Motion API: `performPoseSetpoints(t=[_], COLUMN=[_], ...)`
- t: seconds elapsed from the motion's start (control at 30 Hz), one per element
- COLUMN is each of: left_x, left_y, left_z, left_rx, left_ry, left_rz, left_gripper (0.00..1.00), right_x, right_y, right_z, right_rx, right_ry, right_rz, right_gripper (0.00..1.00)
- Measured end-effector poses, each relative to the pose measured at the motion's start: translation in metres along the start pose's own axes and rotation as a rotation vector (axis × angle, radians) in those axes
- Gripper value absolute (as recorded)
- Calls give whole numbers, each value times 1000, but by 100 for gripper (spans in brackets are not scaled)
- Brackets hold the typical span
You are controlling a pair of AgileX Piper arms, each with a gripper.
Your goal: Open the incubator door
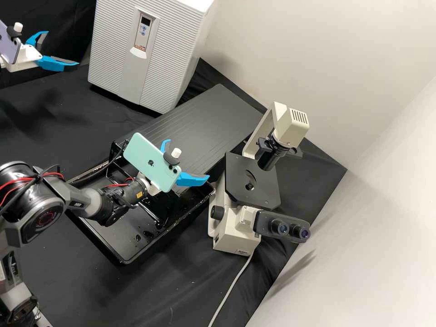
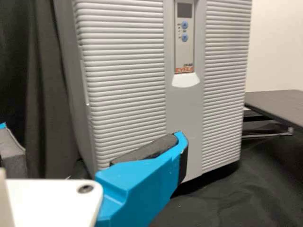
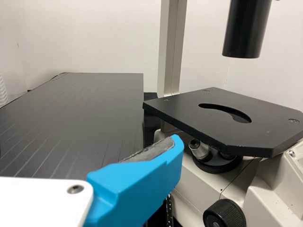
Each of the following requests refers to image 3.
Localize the cream microscope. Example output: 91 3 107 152
143 0 303 227

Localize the black platform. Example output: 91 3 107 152
0 72 145 180

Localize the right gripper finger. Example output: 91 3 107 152
84 133 185 227

